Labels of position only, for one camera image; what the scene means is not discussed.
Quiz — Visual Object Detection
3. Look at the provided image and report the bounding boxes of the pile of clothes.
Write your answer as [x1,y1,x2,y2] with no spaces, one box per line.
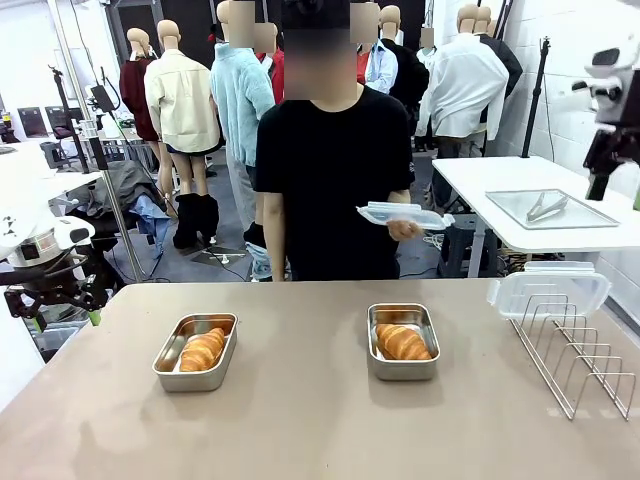
[89,159,169,251]

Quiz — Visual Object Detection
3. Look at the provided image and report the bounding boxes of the golden croissant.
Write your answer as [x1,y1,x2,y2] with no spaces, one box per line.
[375,323,433,361]
[178,327,226,373]

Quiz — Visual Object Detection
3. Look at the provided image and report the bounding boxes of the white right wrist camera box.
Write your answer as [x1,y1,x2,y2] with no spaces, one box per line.
[571,44,626,101]

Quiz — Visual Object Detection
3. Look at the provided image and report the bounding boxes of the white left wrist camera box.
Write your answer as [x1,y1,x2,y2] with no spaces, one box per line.
[52,215,96,250]

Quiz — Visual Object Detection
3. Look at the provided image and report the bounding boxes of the white shirt mannequin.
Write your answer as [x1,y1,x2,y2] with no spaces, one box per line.
[414,3,511,151]

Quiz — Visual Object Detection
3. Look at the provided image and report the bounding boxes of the red top blue shirt mannequin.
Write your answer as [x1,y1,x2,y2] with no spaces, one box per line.
[355,39,400,96]

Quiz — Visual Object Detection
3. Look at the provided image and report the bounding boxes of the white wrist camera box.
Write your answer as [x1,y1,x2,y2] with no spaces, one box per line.
[52,215,96,250]
[571,44,626,101]

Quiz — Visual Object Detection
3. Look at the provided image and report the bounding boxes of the flat steel tray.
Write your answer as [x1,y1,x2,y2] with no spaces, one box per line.
[484,188,621,231]

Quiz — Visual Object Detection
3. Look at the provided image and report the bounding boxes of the person in black t-shirt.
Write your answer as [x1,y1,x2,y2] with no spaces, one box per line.
[254,0,416,282]

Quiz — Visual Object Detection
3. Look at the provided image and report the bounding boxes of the cream jacket mannequin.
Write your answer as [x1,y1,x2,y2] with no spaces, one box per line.
[143,19,225,251]

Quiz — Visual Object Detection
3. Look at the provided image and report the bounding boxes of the rectangular steel container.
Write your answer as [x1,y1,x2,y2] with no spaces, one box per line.
[151,312,239,393]
[367,302,441,382]

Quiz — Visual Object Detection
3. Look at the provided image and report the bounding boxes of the small white top mannequin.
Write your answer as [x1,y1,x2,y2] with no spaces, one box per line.
[417,27,439,66]

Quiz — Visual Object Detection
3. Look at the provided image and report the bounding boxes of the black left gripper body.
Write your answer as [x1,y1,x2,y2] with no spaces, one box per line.
[22,263,95,302]

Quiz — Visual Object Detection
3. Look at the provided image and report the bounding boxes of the person's left forearm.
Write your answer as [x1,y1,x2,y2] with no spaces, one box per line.
[387,188,413,224]

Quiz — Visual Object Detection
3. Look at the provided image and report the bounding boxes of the black jacket mannequin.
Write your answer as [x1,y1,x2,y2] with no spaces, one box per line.
[474,5,525,126]

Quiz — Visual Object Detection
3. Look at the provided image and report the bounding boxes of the black office chair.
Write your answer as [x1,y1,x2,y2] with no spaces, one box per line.
[44,104,71,139]
[17,106,49,139]

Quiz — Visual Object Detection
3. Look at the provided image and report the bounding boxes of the black camera on stand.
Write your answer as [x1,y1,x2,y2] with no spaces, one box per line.
[85,64,122,171]

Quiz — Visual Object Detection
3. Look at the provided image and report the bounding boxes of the clear plastic container lid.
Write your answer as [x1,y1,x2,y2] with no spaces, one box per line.
[486,260,613,322]
[355,200,456,233]

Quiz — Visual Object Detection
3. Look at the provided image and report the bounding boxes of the black step stool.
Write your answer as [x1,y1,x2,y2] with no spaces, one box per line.
[438,213,501,279]

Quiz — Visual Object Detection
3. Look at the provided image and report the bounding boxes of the black tripod stand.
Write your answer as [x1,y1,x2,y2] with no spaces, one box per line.
[519,35,552,159]

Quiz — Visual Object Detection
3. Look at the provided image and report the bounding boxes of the dark red sweater mannequin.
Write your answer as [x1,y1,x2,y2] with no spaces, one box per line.
[118,27,162,191]

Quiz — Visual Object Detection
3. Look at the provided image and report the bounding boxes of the red jacket mannequin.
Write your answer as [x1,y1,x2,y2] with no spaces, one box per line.
[253,22,286,106]

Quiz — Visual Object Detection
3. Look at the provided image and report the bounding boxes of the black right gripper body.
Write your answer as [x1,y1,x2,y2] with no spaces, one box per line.
[582,119,640,175]

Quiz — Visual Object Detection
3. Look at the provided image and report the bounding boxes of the black clothed mannequin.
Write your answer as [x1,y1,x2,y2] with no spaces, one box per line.
[378,4,431,151]

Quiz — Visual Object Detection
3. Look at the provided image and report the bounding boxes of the light blue fleece mannequin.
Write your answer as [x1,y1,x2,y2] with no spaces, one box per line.
[209,0,277,281]

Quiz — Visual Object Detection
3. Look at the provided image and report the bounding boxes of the thin black tripod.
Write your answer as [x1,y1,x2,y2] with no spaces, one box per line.
[47,64,91,176]

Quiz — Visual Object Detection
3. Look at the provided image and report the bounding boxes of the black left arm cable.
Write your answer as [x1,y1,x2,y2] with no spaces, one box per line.
[0,249,94,286]

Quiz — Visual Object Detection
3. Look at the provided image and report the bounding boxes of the metal wire lid rack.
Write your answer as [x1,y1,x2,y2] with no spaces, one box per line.
[508,293,637,422]

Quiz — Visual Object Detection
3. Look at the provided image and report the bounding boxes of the person's left hand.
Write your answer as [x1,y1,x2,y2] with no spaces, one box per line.
[386,218,425,242]

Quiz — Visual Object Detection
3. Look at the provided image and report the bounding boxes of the steel tongs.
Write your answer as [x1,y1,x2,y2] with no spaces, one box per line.
[525,192,571,223]

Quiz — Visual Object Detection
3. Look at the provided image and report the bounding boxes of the person's right forearm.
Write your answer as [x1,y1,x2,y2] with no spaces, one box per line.
[263,224,287,282]

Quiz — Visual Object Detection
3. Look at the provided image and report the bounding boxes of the slanted silver pole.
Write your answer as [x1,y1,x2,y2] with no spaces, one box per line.
[49,0,145,282]

